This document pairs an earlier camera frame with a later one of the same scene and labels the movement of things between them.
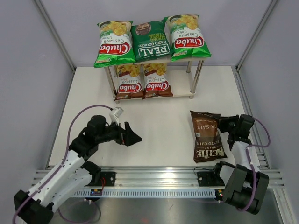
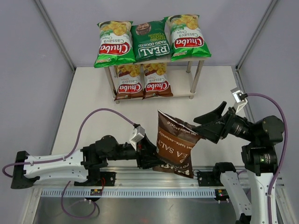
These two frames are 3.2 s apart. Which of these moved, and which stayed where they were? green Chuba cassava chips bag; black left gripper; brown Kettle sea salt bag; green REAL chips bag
Moved: black left gripper; brown Kettle sea salt bag
Stayed: green REAL chips bag; green Chuba cassava chips bag
